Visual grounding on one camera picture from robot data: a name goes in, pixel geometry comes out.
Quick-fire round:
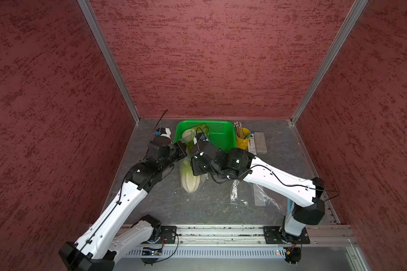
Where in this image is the chinese cabbage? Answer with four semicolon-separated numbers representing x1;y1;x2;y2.
180;124;210;154
179;157;209;194

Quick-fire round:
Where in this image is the aluminium front rail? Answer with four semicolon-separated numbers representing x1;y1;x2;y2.
118;223;357;247

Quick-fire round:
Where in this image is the chinese cabbage back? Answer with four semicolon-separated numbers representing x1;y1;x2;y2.
180;124;210;154

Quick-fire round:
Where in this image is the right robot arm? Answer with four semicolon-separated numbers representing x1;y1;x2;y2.
191;140;325;244

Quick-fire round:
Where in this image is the green plastic basket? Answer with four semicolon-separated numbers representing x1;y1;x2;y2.
174;120;236;152

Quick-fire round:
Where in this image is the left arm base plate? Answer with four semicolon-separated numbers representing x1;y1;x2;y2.
144;226;177;245

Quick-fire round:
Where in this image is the white blue small box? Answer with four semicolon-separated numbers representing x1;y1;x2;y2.
248;132;257;155

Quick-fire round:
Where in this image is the clear zipper bag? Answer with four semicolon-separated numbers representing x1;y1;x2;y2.
230;180;292;216
176;142;211;194

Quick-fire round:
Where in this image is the yellow pencil cup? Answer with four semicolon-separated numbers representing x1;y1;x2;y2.
235;127;251;150

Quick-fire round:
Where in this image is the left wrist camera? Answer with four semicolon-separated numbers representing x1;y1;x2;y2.
155;127;171;139

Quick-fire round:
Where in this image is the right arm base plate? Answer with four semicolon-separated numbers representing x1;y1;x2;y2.
263;226;310;245

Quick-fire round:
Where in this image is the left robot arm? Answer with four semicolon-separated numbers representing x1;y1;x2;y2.
59;136;187;271

